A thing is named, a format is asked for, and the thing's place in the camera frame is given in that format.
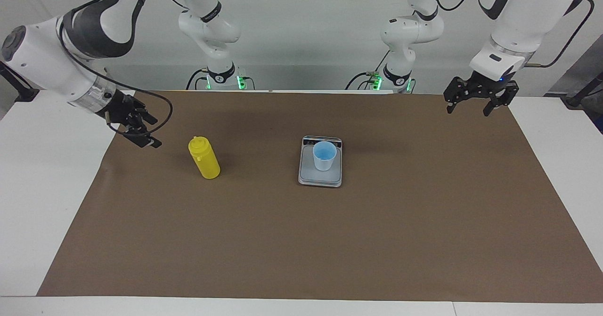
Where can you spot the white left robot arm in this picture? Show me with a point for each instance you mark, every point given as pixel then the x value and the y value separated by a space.
pixel 513 24

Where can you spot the yellow squeeze bottle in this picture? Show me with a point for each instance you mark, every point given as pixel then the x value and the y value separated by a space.
pixel 205 160

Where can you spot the silver digital kitchen scale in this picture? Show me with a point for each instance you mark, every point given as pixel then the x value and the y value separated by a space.
pixel 320 178

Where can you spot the light blue plastic cup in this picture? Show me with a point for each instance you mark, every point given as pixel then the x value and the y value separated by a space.
pixel 325 158

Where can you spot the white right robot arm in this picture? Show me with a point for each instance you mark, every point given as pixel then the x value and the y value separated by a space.
pixel 42 66

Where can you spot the brown paper mat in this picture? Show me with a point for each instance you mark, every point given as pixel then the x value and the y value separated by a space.
pixel 301 240

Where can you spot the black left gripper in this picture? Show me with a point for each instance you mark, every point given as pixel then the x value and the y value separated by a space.
pixel 485 84

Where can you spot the black clamp stand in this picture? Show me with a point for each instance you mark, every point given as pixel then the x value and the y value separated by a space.
pixel 26 94
pixel 577 100

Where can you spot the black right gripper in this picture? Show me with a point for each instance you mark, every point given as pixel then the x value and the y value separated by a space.
pixel 122 111

